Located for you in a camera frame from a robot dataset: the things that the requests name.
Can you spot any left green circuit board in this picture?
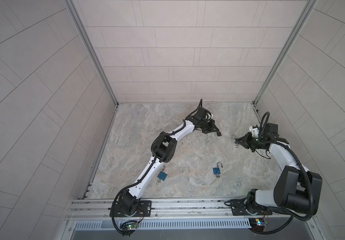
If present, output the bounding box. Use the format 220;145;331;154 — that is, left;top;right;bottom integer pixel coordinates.
120;220;140;231

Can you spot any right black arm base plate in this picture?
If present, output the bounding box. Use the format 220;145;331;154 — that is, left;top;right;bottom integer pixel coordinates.
225;198;272;216

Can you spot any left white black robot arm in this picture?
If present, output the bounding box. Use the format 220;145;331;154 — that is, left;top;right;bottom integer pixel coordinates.
111;100;221;217

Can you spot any white vent grille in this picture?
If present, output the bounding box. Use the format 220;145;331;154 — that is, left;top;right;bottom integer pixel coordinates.
74;218;251;231

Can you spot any small blue padlock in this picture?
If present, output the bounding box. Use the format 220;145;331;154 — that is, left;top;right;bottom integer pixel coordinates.
231;134;239;148

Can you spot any left blue padlock with key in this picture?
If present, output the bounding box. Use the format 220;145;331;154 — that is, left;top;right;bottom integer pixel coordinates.
157;171;168;185

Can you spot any blue padlock with key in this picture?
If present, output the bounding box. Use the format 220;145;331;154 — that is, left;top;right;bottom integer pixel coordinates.
157;171;168;185
213;162;223;178

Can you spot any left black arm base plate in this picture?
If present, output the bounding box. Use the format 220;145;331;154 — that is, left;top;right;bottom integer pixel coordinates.
110;201;152;217

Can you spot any aluminium mounting rail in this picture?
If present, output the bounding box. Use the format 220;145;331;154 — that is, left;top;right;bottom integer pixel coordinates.
66;196;315;221

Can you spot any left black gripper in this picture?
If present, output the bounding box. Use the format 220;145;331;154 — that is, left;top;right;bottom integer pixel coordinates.
197;119;218;133

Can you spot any right blue padlock with key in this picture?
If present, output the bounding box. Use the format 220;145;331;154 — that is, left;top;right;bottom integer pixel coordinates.
213;162;223;178

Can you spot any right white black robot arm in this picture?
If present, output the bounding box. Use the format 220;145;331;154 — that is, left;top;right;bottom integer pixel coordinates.
234;112;322;221

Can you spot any right circuit board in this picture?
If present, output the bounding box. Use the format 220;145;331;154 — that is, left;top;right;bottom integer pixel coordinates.
248;218;267;233

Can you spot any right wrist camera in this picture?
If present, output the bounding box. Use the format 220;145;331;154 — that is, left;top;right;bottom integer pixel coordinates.
248;125;259;138

